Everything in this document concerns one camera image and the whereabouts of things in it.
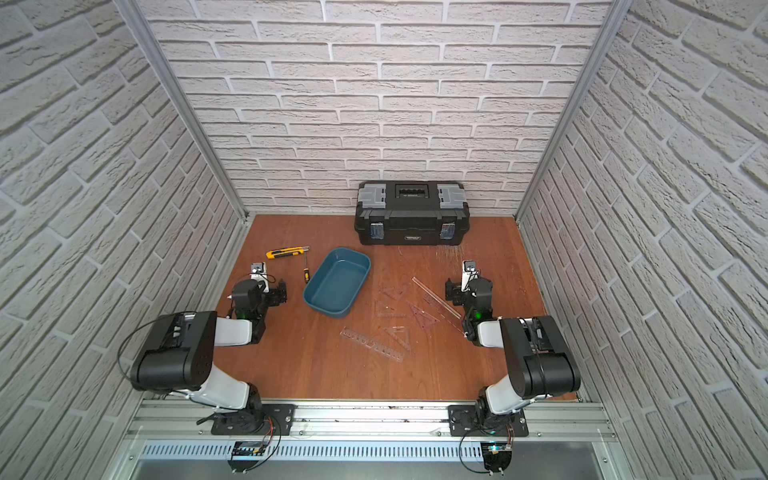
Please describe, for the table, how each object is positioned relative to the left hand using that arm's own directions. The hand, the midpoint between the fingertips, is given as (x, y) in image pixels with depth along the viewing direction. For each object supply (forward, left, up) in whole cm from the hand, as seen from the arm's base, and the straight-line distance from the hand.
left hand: (268, 275), depth 94 cm
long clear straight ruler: (-8, -58, -5) cm, 58 cm away
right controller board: (-48, -65, -6) cm, 81 cm away
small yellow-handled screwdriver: (+6, -10, -6) cm, 13 cm away
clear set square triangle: (-9, -37, -7) cm, 39 cm away
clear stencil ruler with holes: (-20, -35, -6) cm, 41 cm away
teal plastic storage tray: (-1, -22, -5) cm, 22 cm away
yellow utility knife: (+14, -1, -6) cm, 15 cm away
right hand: (-1, -65, +1) cm, 65 cm away
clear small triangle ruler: (-17, -43, -7) cm, 47 cm away
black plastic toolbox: (+18, -47, +12) cm, 51 cm away
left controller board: (-47, -4, -9) cm, 48 cm away
